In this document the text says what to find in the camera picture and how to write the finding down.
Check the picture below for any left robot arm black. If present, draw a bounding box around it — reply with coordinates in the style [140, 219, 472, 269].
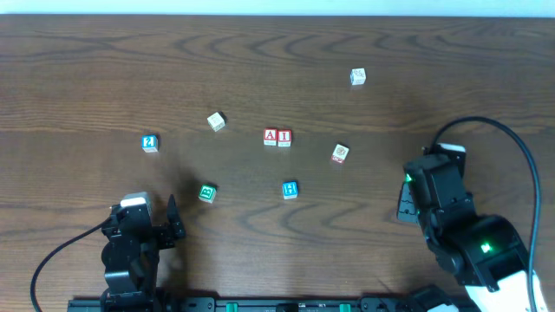
[101, 192, 186, 312]

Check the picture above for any white block red drawing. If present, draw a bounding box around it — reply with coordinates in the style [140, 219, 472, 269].
[331, 144, 349, 164]

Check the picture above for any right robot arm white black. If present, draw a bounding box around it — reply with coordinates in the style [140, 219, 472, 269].
[397, 143, 547, 311]

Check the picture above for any blue number 2 block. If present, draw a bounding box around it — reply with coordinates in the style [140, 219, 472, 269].
[141, 134, 159, 153]

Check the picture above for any white block top right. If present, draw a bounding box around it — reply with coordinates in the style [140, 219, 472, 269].
[349, 68, 366, 86]

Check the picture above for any blue letter H block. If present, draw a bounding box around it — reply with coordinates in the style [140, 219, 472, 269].
[282, 180, 298, 199]

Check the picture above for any red letter A block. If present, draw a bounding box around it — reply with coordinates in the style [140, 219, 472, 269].
[264, 128, 278, 146]

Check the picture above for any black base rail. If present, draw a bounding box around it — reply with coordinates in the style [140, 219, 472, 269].
[67, 296, 478, 312]

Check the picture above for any green face block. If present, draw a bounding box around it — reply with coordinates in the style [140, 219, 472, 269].
[199, 185, 217, 203]

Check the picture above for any cream block green R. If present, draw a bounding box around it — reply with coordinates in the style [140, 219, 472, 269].
[207, 112, 226, 132]

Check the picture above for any red letter I block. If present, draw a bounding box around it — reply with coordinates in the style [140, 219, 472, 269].
[277, 129, 292, 147]

